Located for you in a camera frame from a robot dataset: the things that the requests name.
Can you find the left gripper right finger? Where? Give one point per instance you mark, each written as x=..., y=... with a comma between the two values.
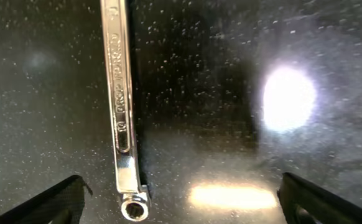
x=339, y=208

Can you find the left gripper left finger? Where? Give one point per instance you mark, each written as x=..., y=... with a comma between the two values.
x=38, y=205

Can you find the wrench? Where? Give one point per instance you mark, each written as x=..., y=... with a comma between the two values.
x=120, y=93

